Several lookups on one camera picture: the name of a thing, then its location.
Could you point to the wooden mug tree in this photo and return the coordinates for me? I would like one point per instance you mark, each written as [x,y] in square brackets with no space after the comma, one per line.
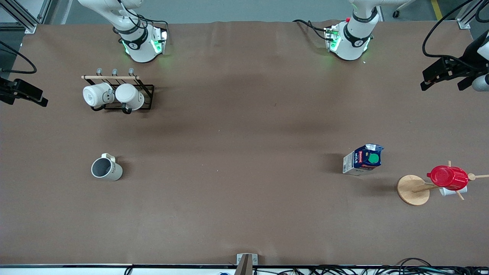
[410,190]

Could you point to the small white cup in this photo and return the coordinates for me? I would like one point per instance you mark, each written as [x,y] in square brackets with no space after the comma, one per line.
[447,192]

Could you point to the blue white milk carton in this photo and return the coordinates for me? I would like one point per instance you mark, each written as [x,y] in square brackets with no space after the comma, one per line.
[363,160]

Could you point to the red plastic cup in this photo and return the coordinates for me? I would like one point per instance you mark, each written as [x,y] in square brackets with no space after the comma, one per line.
[449,177]

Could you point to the aluminium frame profile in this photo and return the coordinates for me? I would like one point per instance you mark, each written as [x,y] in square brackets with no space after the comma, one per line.
[21,17]
[468,15]

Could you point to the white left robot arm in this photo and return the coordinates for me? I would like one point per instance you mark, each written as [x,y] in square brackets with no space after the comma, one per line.
[353,42]

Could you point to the white mug grey inside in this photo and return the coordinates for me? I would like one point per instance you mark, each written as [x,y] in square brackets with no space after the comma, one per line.
[109,170]

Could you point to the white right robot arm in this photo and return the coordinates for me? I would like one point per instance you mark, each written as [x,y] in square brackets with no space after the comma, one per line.
[137,47]

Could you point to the white hanging mug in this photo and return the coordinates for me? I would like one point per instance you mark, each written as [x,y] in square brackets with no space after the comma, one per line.
[130,95]
[95,94]

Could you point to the brown table cover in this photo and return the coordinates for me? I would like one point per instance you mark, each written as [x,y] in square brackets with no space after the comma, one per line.
[244,152]

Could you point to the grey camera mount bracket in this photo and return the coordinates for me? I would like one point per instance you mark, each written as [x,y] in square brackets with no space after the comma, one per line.
[246,261]

